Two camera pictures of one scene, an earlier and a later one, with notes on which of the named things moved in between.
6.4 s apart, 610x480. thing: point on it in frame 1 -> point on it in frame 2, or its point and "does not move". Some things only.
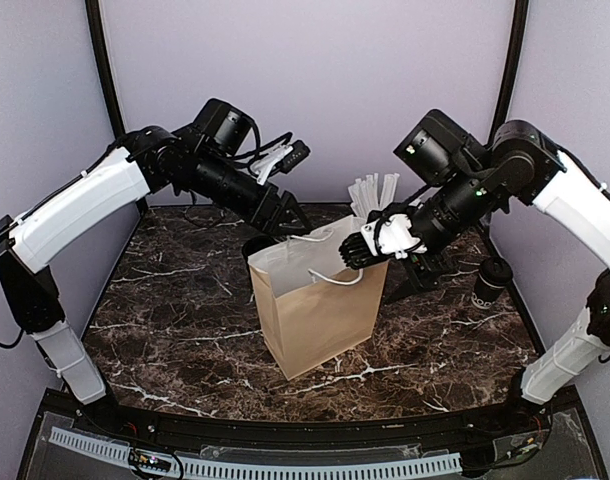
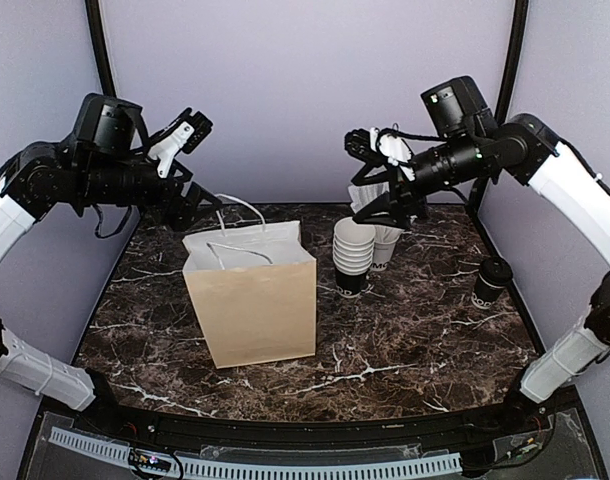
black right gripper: [418, 280] -> [390, 201]
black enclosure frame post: [506, 86] does not move
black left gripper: [269, 221] -> [184, 215]
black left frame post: [92, 9] does not move
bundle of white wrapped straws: [365, 195] does not move
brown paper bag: [313, 305] -> [253, 290]
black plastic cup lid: [495, 271] does not move
